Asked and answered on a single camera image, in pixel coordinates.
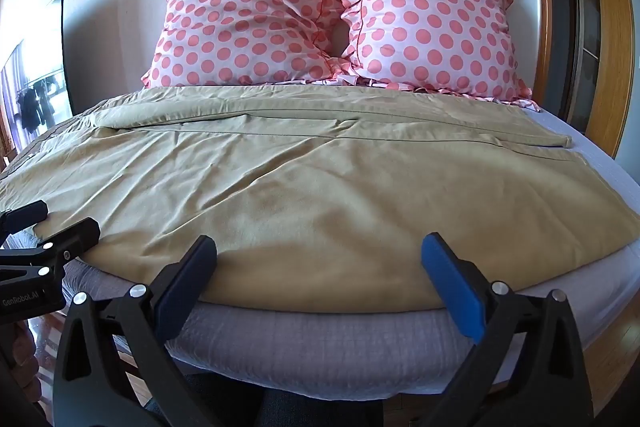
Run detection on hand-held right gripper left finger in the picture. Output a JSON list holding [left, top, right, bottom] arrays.
[[50, 234, 219, 427]]

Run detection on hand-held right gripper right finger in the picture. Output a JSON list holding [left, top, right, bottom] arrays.
[[420, 232, 596, 427]]

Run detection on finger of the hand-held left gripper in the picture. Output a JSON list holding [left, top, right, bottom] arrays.
[[0, 200, 50, 235], [0, 217, 102, 269]]

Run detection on khaki pants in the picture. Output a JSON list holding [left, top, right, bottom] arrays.
[[0, 86, 587, 314]]

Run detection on bed with lavender sheet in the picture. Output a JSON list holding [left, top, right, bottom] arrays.
[[0, 99, 640, 404]]

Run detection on pink polka dot pillow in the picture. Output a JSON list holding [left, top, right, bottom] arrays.
[[141, 0, 346, 88], [327, 0, 542, 114]]

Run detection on dark glass sliding door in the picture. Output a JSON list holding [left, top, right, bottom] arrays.
[[542, 0, 627, 154]]

